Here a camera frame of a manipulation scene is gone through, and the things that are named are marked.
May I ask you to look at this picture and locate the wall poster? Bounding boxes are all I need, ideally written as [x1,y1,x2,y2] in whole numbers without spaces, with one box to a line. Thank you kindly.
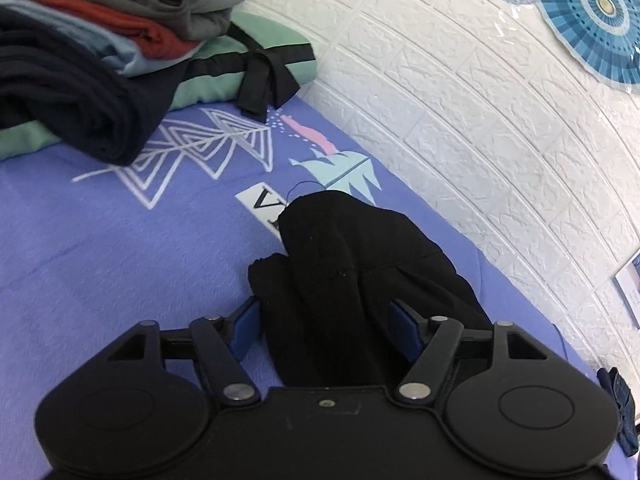
[612,252,640,330]

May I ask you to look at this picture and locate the folded dark navy garment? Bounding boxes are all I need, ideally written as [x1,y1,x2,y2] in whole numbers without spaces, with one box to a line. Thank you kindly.
[0,7,190,167]

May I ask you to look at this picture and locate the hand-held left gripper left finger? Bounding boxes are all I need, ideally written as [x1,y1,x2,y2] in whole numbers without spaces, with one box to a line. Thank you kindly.
[107,297,262,407]

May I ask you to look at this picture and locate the folded red garment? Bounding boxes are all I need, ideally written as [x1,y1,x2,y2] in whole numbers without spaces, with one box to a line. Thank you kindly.
[0,0,203,59]

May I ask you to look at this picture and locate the printed blue bedsheet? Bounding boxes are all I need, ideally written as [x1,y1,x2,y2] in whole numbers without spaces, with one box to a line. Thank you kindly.
[0,94,636,480]

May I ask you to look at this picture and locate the blue paper fan decoration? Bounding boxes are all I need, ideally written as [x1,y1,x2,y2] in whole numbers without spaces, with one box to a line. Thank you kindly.
[535,0,640,86]

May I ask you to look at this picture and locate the folded blue jeans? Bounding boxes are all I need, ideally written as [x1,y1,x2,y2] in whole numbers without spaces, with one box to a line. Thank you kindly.
[595,367,640,458]

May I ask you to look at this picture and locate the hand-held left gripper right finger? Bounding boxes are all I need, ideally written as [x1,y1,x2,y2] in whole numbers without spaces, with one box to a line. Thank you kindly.
[389,298,549,401]

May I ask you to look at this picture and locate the mint green cloth black band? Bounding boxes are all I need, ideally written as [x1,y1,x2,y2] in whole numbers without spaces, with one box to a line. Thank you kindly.
[0,10,319,161]

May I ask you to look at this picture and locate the black pants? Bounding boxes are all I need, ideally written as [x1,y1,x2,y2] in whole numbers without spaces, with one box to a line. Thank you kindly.
[247,190,493,389]

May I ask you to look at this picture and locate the folded light blue garment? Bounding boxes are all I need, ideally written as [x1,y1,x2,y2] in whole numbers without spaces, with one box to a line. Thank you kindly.
[0,0,161,79]

